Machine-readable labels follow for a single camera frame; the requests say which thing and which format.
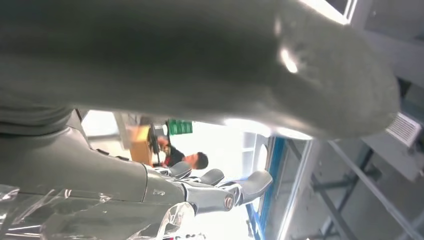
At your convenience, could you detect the person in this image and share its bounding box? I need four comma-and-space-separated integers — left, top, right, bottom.
156, 135, 210, 171

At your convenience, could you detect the brown cardboard box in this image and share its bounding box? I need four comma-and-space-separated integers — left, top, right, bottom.
128, 125, 154, 167

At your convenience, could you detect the green plastic crate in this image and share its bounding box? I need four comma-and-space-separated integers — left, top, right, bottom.
167, 119, 194, 136

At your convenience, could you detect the blue metal shelf rack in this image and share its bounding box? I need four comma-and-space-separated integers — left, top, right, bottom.
245, 136, 289, 240

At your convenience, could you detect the white air vent grille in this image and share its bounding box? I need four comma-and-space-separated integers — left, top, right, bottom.
385, 111, 422, 149

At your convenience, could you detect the black hard carry case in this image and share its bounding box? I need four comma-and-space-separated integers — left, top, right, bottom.
148, 123, 161, 165

